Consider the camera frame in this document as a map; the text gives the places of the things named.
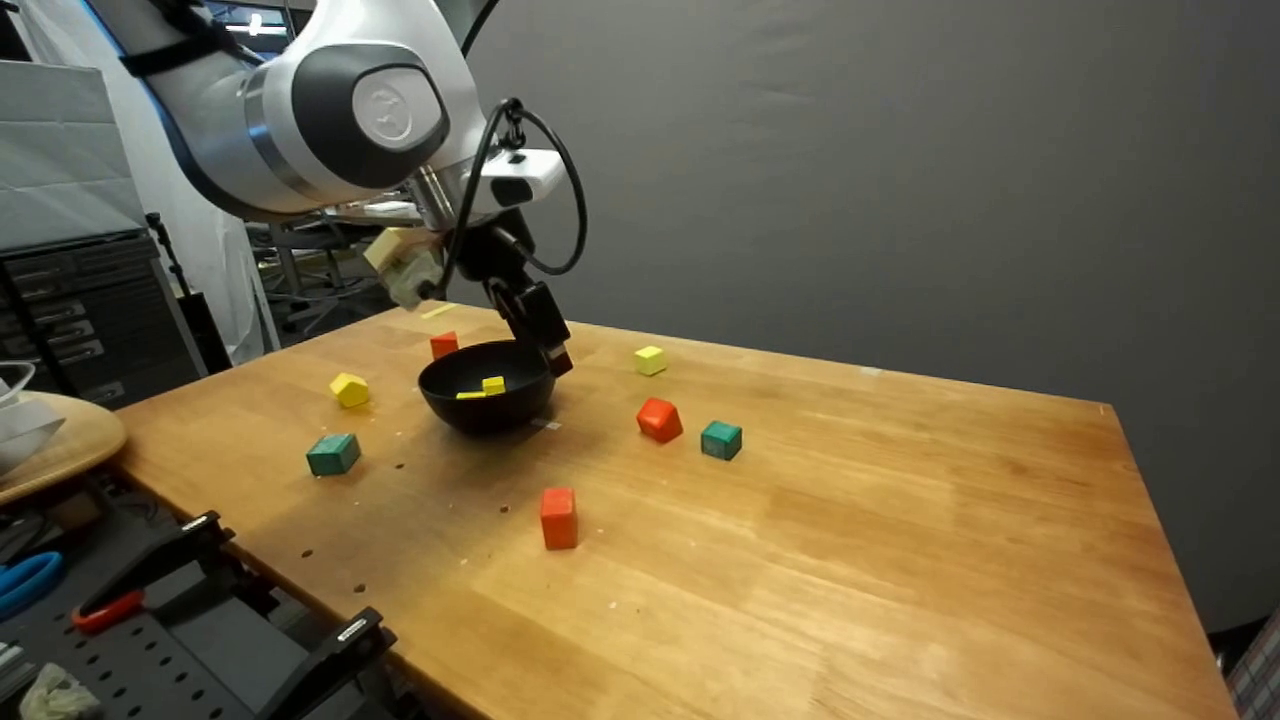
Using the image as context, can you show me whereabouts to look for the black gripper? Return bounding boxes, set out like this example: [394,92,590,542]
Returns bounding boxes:
[461,216,573,376]

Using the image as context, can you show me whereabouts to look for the black bowl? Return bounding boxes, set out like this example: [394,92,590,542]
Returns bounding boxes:
[415,338,555,434]

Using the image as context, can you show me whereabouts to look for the small yellow block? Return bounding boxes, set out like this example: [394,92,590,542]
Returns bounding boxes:
[637,343,670,376]

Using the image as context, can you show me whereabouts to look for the red rounded block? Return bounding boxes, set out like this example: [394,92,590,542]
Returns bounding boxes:
[637,395,685,442]

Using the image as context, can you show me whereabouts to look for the red cube block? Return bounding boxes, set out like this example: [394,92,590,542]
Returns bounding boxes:
[541,488,579,553]

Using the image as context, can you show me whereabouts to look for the teal block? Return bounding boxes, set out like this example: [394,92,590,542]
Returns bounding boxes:
[308,430,360,477]
[701,420,745,460]

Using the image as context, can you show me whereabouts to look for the large yellow block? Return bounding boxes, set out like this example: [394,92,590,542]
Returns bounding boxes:
[327,373,373,413]

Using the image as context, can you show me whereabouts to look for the red triangular block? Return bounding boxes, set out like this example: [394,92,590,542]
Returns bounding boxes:
[427,332,461,360]

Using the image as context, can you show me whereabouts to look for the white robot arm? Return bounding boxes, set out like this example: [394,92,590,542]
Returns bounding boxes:
[86,0,579,376]

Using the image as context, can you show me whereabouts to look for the black orange clamp near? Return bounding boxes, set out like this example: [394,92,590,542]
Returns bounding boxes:
[255,607,397,720]

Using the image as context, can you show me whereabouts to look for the black orange clamp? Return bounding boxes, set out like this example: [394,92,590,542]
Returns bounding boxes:
[255,607,397,720]
[70,510,231,636]

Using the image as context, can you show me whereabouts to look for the black orange clamp far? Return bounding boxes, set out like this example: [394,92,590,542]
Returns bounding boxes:
[70,510,231,636]

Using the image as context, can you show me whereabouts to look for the black equipment rack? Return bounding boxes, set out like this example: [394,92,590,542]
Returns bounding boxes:
[0,233,203,409]

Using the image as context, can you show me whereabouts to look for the round wooden side table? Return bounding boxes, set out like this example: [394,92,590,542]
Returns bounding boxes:
[0,392,127,505]

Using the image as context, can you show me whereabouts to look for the black perforated board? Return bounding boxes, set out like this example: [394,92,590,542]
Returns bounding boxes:
[0,477,406,720]

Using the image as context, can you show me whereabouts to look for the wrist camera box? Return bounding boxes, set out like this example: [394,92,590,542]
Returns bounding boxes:
[364,228,443,308]

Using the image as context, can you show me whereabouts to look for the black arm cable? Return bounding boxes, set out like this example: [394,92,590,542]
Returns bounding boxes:
[436,92,593,302]

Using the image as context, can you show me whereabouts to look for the blue handled tool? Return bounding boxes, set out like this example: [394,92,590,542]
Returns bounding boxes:
[0,553,65,621]

